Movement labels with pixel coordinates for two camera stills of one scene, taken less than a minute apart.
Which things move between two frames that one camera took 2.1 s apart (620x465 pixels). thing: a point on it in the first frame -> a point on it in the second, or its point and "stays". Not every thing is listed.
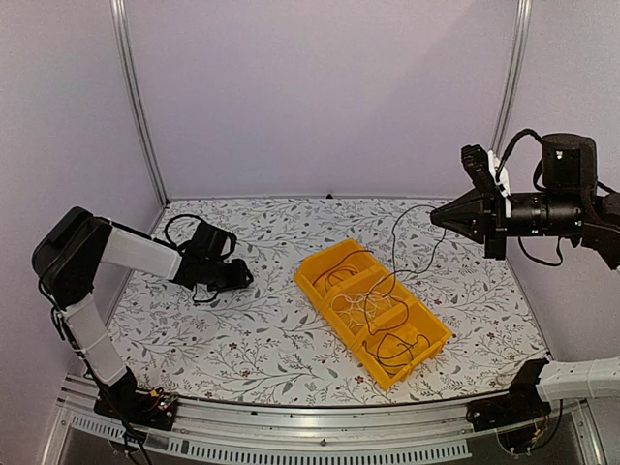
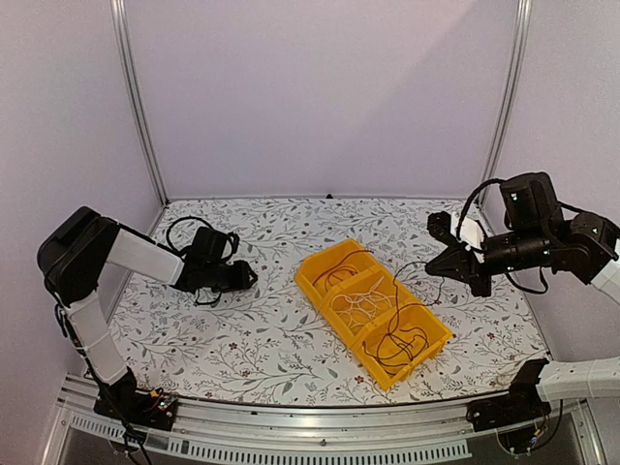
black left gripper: [238, 279] stays
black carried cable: [394, 259] -> [396, 296]
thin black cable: [350, 255] stays
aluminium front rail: [276, 431] stays
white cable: [356, 300] stays
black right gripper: [469, 213] -> [461, 263]
